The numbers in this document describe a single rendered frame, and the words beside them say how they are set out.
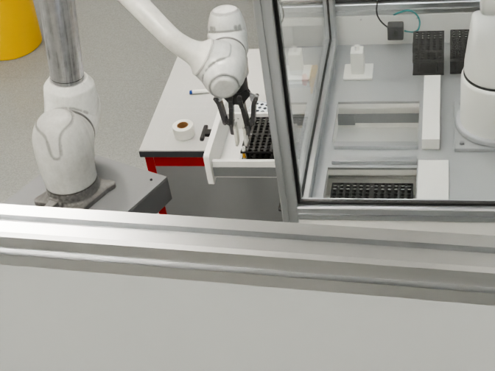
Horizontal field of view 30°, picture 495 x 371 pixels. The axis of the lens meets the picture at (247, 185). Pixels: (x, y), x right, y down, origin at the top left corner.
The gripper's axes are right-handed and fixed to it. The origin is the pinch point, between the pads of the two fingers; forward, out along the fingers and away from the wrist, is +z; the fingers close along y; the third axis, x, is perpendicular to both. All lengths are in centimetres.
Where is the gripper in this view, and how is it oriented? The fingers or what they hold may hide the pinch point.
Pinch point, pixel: (241, 134)
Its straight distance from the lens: 270.4
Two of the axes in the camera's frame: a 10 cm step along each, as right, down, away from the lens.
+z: 1.0, 7.6, 6.4
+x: -1.7, 6.4, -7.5
